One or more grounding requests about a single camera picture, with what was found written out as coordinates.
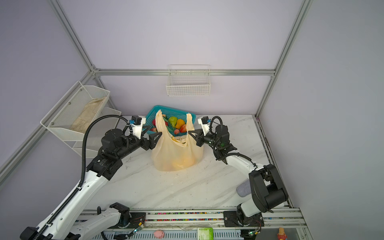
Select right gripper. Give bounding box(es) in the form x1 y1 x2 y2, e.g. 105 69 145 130
188 129 221 149

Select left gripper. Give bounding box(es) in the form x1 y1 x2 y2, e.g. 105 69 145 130
116 125 162 160

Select beige plastic bag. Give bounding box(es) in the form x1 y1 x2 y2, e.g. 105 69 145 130
151 110 204 172

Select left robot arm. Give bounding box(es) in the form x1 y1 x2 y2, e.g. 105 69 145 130
20 115 162 240

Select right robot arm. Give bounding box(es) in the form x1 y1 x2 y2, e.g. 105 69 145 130
188 116 289 220

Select orange mango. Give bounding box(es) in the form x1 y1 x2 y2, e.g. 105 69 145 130
175 119 186 129

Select teal plastic basket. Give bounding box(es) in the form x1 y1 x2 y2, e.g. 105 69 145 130
144 105 196 146

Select green pear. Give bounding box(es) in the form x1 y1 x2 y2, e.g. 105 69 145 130
168 117 178 128

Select white mesh lower shelf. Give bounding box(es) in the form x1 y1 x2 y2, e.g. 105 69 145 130
65 118 120 159

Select white mesh shelf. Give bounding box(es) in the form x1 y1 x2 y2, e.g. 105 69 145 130
65 118 120 159
40 81 110 142

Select grey sponge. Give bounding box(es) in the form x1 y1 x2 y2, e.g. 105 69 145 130
236 180 251 198

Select beige cloth in shelf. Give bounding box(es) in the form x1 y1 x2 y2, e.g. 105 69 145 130
70 97 106 134

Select white mesh upper shelf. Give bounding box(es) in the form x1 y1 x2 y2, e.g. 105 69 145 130
40 81 110 142

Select pink pig toy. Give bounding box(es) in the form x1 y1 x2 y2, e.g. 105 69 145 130
154 230 165 239

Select green box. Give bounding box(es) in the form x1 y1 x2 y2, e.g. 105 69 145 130
197 228 214 240

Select red figurine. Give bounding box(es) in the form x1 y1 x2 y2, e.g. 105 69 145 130
277 228 287 240

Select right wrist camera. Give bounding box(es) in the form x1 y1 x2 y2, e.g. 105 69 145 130
198 116 211 136

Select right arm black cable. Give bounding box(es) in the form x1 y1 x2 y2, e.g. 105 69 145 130
208 115 260 175

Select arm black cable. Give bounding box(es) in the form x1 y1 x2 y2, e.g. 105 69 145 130
208 115 260 175
31 114 133 240

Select white wire wall basket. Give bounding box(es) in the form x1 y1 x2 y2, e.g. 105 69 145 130
166 65 211 97

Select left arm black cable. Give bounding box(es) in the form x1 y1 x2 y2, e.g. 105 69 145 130
31 114 133 240

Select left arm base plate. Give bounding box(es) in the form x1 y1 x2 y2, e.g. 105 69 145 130
118 212 147 229

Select aluminium front rail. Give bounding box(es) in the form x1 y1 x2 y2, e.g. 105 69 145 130
53 207 313 240

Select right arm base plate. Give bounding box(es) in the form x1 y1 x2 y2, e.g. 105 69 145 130
223 211 265 227

